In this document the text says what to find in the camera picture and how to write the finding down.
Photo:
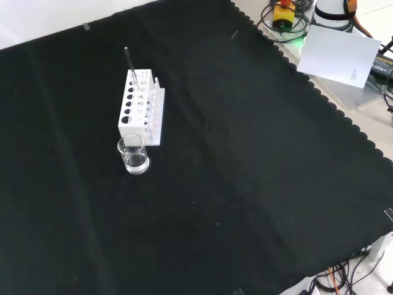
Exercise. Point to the clear glass beaker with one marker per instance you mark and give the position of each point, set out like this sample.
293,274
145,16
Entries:
133,155

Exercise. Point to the black power adapter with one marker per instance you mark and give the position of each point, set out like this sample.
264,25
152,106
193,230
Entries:
382,66

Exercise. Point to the pale board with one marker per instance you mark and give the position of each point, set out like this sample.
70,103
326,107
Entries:
337,55

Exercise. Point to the grey metal base plate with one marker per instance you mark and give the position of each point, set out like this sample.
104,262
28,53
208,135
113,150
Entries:
347,92

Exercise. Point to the clear tape strip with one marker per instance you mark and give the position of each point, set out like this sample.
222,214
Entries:
389,214
238,291
87,27

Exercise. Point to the yellow stop button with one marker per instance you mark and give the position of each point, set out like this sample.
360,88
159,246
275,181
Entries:
284,16

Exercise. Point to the white test tube rack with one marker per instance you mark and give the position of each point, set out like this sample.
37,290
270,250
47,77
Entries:
141,104

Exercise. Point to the black bench cloth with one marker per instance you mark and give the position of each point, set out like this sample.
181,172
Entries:
215,153

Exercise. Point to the glass rod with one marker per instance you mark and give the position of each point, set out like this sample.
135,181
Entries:
131,67

